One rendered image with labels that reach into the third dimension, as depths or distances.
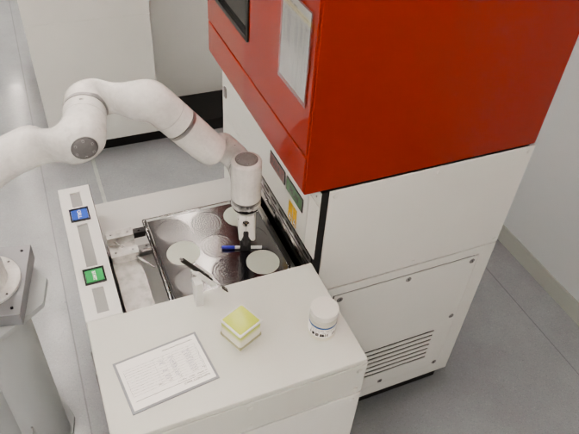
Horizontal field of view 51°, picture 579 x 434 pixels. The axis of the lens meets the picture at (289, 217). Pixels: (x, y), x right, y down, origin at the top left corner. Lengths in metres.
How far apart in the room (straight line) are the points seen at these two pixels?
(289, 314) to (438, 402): 1.23
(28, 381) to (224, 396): 0.88
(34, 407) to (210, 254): 0.84
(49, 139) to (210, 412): 0.70
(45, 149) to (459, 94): 1.00
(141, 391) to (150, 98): 0.67
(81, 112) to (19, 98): 3.01
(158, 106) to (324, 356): 0.71
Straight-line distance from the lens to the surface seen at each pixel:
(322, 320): 1.48
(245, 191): 1.63
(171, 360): 1.51
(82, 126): 1.41
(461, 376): 2.79
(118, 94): 1.45
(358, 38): 1.34
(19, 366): 2.10
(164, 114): 1.44
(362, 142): 1.51
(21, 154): 1.52
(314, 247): 1.68
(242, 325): 1.48
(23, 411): 2.30
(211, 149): 1.52
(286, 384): 1.47
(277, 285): 1.66
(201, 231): 1.90
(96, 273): 1.73
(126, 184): 3.53
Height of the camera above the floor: 2.21
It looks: 42 degrees down
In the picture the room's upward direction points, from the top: 5 degrees clockwise
